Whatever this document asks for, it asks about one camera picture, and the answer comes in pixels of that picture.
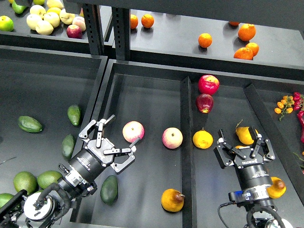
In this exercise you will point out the black shelf post left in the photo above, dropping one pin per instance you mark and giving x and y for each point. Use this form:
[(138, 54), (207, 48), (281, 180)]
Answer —
[(94, 28)]

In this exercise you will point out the pink apple right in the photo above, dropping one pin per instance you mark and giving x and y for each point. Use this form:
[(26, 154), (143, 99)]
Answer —
[(172, 138)]

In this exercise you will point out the dark green avocado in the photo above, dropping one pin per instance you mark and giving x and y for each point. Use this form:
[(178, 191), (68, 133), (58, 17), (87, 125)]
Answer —
[(109, 190)]

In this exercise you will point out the red apple on shelf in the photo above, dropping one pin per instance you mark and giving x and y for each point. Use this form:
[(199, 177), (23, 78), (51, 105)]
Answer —
[(74, 31)]

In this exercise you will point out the avocado upper right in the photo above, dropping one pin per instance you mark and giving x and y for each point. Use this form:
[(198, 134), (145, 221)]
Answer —
[(74, 114)]

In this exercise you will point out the avocado by bin wall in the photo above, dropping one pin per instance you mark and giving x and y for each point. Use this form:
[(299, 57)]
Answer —
[(67, 146)]

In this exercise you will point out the dark red apple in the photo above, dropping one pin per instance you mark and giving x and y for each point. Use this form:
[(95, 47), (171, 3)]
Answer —
[(204, 103)]

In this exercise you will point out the orange top left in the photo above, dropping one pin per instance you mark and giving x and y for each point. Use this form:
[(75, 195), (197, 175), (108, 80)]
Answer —
[(133, 21)]

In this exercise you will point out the black bin divider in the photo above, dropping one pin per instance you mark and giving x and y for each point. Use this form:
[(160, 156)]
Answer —
[(187, 168)]

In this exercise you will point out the avocado far left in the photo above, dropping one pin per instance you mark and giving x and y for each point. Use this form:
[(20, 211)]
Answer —
[(29, 124)]

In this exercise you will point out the pale peach fruit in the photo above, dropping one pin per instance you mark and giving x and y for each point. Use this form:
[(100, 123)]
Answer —
[(79, 21)]

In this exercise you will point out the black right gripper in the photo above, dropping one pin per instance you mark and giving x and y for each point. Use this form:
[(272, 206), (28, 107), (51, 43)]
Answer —
[(251, 172)]

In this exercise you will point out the yellow pear by divider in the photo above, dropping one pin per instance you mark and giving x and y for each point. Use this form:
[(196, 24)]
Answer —
[(202, 139)]

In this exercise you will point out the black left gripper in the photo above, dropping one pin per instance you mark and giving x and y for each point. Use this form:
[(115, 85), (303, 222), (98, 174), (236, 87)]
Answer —
[(91, 161)]

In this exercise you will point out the black shelf post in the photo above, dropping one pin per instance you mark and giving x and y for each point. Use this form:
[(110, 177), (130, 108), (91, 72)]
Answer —
[(121, 25), (94, 28)]

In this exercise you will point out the yellow pear with stem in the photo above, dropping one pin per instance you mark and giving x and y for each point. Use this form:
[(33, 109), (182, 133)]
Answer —
[(243, 134)]

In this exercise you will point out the pink apple left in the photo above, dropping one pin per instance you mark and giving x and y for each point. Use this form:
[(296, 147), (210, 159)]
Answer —
[(133, 130)]

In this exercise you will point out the pink apple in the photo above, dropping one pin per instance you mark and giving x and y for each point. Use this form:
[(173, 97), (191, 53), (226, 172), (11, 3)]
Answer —
[(172, 138), (133, 130)]

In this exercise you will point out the orange front right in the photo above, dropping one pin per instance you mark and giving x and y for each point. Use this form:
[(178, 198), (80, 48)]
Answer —
[(244, 53)]

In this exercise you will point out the yellow pear lower right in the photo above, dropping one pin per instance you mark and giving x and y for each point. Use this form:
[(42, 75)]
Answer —
[(277, 189)]

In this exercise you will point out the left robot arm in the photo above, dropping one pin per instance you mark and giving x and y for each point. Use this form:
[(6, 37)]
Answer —
[(50, 205)]

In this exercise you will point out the orange right small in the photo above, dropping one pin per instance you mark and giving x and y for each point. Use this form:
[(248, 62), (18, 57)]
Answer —
[(254, 47)]

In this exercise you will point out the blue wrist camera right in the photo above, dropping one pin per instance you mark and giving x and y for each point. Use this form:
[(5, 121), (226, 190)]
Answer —
[(239, 196)]

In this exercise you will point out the orange cherry tomato bunch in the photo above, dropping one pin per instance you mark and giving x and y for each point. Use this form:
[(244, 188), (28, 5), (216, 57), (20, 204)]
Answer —
[(284, 106)]

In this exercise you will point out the large orange top right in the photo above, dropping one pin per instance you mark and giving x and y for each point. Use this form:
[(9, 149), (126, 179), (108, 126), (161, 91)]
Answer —
[(247, 32)]

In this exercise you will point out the green mango bottom left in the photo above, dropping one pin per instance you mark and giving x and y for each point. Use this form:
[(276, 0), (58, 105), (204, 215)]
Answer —
[(4, 198)]

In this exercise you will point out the orange centre shelf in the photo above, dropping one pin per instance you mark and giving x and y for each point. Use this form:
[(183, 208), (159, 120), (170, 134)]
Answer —
[(205, 40)]

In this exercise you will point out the red chili peppers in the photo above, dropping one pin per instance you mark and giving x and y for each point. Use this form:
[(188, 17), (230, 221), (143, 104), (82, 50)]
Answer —
[(299, 106)]

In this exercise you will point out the black shelf post right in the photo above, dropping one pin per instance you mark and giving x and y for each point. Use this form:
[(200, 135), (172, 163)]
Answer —
[(121, 25)]

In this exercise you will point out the bright red apple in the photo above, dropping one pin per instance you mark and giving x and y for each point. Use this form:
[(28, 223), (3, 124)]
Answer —
[(208, 84)]

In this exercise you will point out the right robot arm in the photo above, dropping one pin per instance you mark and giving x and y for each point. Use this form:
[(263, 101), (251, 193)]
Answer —
[(261, 211)]

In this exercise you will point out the yellow pear brown end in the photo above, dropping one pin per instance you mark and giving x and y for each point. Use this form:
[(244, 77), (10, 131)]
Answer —
[(172, 200)]

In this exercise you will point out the black slanted divider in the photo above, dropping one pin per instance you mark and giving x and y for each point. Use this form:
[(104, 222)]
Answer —
[(284, 153)]

